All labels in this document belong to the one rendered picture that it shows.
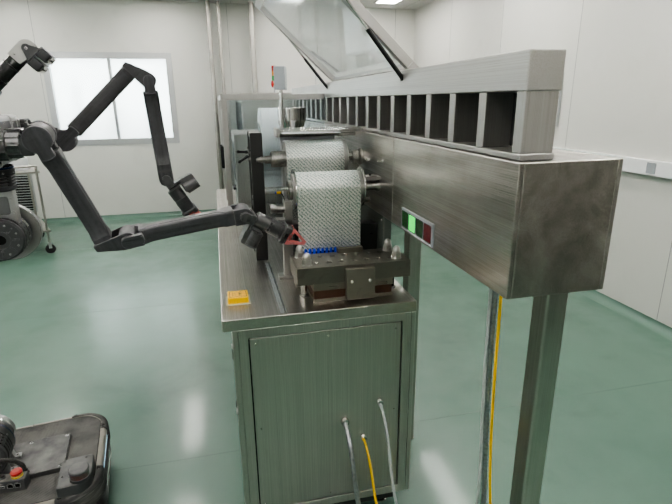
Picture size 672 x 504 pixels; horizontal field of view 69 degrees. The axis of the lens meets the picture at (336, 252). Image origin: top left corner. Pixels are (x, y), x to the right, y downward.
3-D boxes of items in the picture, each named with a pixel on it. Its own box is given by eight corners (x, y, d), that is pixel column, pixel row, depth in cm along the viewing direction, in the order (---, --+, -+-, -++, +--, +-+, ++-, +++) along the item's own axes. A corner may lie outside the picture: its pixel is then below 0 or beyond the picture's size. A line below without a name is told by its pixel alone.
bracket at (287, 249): (276, 275, 195) (273, 199, 186) (292, 274, 197) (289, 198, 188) (278, 280, 191) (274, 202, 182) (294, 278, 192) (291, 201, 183)
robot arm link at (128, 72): (130, 54, 191) (129, 52, 182) (158, 81, 197) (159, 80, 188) (51, 139, 189) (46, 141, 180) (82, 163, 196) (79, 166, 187)
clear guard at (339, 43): (260, 6, 240) (261, 5, 240) (334, 79, 258) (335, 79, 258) (292, -59, 143) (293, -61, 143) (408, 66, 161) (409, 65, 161)
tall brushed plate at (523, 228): (290, 155, 396) (289, 117, 387) (324, 154, 402) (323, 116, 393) (497, 301, 107) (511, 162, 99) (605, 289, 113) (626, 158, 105)
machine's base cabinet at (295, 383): (227, 294, 417) (219, 193, 391) (303, 287, 431) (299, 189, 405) (246, 542, 182) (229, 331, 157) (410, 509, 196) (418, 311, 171)
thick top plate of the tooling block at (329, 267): (290, 271, 179) (289, 255, 177) (394, 262, 188) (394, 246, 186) (297, 286, 164) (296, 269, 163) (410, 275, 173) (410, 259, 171)
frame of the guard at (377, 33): (248, 12, 244) (257, 1, 243) (329, 91, 264) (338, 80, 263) (274, -56, 138) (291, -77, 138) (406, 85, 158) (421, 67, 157)
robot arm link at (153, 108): (139, 76, 195) (139, 75, 185) (154, 75, 196) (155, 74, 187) (159, 184, 208) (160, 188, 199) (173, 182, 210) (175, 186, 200)
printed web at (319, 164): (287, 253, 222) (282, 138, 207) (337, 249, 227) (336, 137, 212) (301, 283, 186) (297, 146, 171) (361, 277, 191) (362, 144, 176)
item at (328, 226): (299, 255, 183) (297, 206, 177) (360, 251, 188) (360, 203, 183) (299, 256, 182) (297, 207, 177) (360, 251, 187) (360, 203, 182)
